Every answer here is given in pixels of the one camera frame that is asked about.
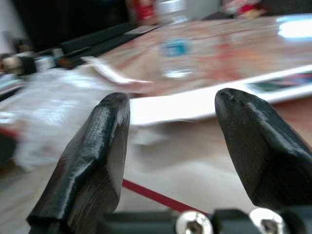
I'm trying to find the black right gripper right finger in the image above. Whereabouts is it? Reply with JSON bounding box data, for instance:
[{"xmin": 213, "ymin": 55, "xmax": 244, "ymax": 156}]
[{"xmin": 214, "ymin": 88, "xmax": 312, "ymax": 213}]

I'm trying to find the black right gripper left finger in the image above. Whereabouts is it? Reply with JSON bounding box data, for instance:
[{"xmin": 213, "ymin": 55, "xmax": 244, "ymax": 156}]
[{"xmin": 26, "ymin": 92, "xmax": 131, "ymax": 234}]

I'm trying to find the clear plastic wrap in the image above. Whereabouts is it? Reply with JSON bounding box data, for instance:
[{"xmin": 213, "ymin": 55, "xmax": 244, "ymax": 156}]
[{"xmin": 0, "ymin": 68, "xmax": 137, "ymax": 171}]

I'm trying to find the thin red strip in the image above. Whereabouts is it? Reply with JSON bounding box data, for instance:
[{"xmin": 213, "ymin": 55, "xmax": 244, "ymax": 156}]
[{"xmin": 121, "ymin": 179, "xmax": 211, "ymax": 215}]

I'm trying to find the white crumpled paper strip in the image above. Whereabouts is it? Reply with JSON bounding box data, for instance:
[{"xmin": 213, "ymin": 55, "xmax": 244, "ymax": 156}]
[{"xmin": 82, "ymin": 56, "xmax": 155, "ymax": 94}]

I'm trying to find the white printed paper sheet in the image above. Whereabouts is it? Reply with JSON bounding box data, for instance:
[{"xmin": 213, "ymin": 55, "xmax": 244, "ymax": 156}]
[{"xmin": 129, "ymin": 64, "xmax": 312, "ymax": 129}]

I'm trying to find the long black soundbar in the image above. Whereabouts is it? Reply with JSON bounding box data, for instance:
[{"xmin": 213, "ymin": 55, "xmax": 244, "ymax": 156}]
[{"xmin": 59, "ymin": 23, "xmax": 162, "ymax": 54}]

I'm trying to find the clear water bottle blue label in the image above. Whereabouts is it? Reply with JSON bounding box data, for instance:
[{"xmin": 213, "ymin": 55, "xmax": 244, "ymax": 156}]
[{"xmin": 156, "ymin": 0, "xmax": 196, "ymax": 79}]

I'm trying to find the red figurine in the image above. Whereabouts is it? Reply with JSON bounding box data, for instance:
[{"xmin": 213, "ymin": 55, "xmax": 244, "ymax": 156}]
[
  {"xmin": 136, "ymin": 0, "xmax": 157, "ymax": 20},
  {"xmin": 223, "ymin": 0, "xmax": 270, "ymax": 16}
]

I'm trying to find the black television screen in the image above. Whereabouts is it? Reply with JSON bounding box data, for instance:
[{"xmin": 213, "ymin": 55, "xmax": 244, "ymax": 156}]
[{"xmin": 14, "ymin": 0, "xmax": 134, "ymax": 52}]

